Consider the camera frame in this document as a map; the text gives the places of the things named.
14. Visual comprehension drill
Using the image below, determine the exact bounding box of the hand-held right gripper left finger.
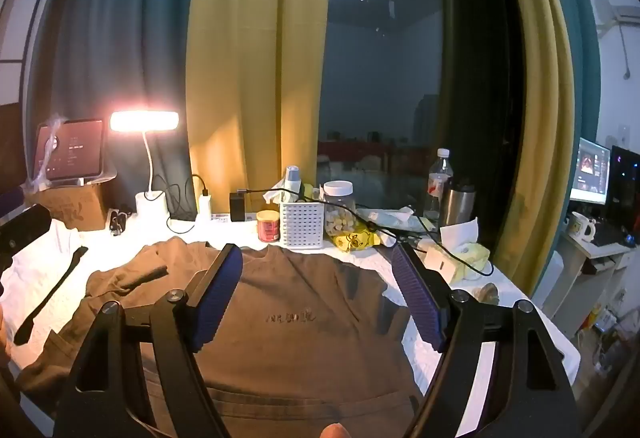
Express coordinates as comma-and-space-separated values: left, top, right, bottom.
52, 243, 246, 438

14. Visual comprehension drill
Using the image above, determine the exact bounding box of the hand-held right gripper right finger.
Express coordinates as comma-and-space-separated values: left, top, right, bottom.
391, 242, 583, 438

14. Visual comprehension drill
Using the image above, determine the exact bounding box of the brown printed t-shirt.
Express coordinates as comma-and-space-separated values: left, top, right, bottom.
17, 238, 426, 438

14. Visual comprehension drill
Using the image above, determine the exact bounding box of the cardboard box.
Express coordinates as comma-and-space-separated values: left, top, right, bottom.
37, 183, 111, 231

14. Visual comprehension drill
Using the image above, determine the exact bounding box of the white textured tablecloth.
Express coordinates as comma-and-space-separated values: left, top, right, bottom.
0, 212, 583, 438

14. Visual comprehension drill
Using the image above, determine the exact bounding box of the yellow-green tissue box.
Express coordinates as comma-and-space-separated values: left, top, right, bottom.
425, 238, 493, 281

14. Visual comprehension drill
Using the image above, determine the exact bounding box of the black flat stick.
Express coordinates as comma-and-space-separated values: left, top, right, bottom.
14, 245, 89, 346

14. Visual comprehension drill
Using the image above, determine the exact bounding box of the small turtle figurine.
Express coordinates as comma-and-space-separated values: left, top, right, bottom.
472, 283, 501, 306

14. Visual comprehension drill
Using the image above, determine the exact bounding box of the white tissue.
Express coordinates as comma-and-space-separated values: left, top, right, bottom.
440, 217, 481, 244

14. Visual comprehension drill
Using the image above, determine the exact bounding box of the red can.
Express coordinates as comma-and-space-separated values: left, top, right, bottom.
256, 210, 281, 244

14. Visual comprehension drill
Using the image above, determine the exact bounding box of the yellow snack bag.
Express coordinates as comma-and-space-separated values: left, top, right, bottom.
332, 228, 378, 251

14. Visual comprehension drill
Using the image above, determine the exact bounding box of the white wipes pack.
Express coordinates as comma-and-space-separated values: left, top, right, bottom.
357, 207, 416, 231

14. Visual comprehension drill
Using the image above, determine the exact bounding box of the small black item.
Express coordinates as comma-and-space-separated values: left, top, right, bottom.
107, 208, 132, 236

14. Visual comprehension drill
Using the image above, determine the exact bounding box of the tablet with stand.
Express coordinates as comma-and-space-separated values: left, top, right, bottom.
31, 118, 118, 189

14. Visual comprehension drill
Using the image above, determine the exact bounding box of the steel thermos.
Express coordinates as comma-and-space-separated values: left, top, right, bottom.
440, 183, 476, 229

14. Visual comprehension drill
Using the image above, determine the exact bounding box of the clear plastic wrapper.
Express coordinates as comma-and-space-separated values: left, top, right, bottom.
42, 115, 68, 154

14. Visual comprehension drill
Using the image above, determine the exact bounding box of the white perforated basket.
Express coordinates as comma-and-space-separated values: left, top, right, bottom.
279, 200, 328, 250

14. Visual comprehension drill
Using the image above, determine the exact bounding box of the clear water bottle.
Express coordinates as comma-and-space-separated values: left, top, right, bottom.
424, 148, 453, 224

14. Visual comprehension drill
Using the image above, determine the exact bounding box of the glass jar with white lid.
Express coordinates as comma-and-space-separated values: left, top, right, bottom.
322, 180, 357, 239

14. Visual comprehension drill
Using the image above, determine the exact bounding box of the white computer desk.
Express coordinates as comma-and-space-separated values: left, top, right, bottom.
542, 228, 636, 319

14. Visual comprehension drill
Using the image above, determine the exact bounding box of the white desk lamp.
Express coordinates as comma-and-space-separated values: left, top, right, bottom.
109, 110, 181, 221

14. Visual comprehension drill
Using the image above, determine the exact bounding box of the white mug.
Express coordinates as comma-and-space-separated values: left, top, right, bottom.
570, 212, 597, 243

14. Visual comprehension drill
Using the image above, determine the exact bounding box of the computer monitor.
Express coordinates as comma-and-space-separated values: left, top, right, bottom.
570, 138, 612, 206

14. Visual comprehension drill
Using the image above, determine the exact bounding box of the yellow curtain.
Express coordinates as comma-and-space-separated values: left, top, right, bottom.
185, 0, 333, 219
492, 0, 576, 299

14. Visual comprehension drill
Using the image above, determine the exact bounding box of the dark window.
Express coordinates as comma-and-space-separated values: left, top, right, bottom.
317, 0, 501, 229

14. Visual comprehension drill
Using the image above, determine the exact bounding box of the black computer tower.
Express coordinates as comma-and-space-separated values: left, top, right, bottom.
607, 145, 640, 229

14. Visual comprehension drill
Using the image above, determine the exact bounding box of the white air conditioner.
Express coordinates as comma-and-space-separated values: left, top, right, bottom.
597, 0, 640, 26

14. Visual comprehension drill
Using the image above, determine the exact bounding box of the long black cable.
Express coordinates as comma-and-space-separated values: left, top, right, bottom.
245, 188, 493, 276

